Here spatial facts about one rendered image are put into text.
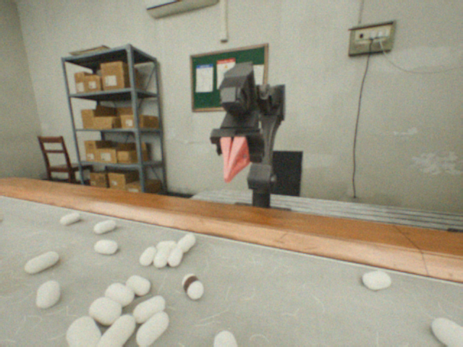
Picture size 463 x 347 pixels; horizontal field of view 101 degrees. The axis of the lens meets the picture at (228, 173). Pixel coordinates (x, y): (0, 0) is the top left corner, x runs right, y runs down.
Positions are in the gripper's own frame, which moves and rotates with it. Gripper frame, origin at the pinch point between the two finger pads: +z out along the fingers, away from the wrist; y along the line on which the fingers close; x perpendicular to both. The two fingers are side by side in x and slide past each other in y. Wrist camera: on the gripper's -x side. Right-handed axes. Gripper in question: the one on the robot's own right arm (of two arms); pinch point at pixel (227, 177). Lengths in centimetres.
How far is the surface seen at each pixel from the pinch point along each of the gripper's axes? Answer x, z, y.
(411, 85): 85, -176, 102
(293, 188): 159, -108, 12
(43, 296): -5.5, 22.0, -14.0
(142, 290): -2.1, 18.7, -5.0
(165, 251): 1.4, 13.6, -6.4
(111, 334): -6.1, 22.3, -3.3
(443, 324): 0.9, 14.0, 24.6
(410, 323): 3.2, 14.4, 23.1
